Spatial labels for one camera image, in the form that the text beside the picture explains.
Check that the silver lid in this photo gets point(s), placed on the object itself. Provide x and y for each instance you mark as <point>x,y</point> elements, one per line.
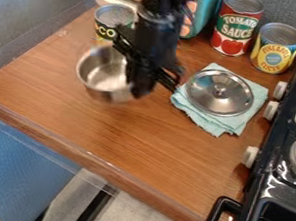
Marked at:
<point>220,92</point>

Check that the light blue cloth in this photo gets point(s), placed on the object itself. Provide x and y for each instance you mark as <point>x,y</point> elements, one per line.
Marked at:
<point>212,123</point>

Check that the yellow pineapple can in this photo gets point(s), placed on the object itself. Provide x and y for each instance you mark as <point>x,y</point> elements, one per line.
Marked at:
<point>275,50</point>

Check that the silver pot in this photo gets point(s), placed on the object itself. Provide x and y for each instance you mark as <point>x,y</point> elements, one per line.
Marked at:
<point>100,73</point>

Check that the green and black can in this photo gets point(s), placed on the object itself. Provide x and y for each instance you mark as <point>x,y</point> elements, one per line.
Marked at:
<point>111,23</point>

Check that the teal toy box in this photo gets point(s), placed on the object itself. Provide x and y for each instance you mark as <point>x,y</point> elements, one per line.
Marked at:
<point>208,12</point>

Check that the red tomato can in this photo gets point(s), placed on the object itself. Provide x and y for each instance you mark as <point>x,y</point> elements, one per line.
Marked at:
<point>235,28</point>

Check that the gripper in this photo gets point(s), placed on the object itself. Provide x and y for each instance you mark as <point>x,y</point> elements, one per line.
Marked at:
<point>156,39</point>

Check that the toy stove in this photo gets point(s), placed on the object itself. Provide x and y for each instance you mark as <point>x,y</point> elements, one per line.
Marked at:
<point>279,198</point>

